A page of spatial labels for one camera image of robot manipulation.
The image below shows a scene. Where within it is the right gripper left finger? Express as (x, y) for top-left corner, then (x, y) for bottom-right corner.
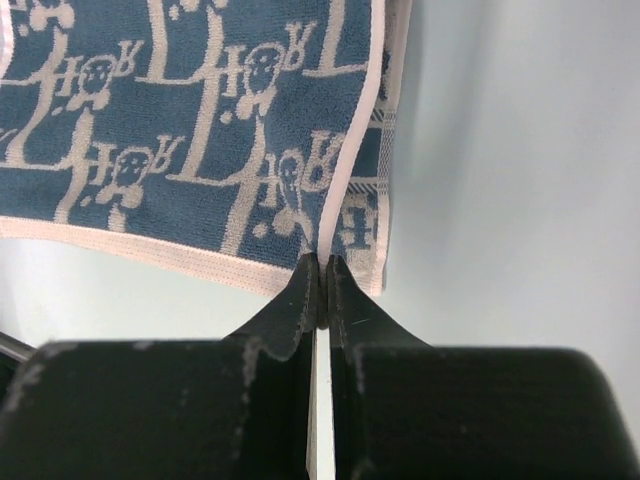
(1, 254), (319, 479)

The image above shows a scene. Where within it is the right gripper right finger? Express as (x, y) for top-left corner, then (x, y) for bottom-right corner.
(327, 256), (639, 479)

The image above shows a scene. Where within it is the white blue patterned towel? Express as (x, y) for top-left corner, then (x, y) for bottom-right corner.
(1, 1), (412, 295)

